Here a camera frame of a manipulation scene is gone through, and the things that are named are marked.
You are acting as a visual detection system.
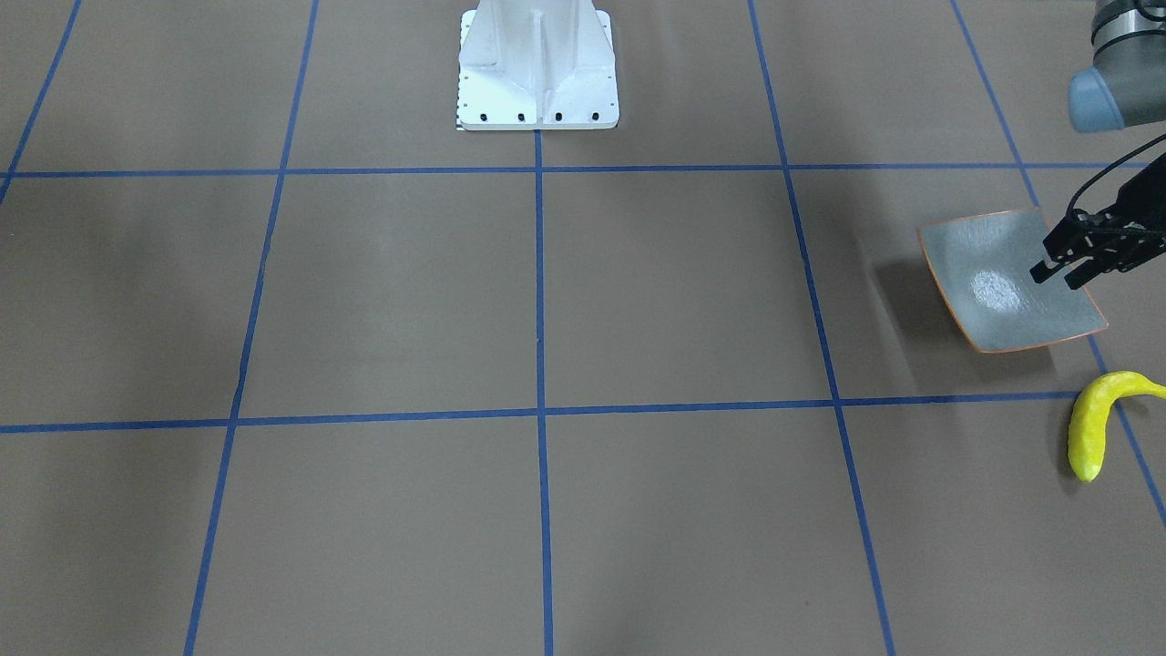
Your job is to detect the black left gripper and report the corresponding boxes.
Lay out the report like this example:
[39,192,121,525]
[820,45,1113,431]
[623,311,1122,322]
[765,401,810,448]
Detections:
[1031,163,1165,290]

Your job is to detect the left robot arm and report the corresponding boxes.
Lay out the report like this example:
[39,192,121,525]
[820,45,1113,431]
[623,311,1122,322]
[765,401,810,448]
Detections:
[1030,1,1165,290]

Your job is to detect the blue square ceramic plate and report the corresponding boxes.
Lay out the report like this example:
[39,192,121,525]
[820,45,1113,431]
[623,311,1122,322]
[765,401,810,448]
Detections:
[916,207,1110,354]

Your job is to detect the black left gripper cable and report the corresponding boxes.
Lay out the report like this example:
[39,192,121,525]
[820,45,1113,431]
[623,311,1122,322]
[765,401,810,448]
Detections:
[1061,135,1166,230]

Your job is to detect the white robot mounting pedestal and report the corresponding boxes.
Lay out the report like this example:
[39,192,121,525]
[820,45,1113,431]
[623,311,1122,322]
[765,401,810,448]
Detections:
[455,1,620,131]

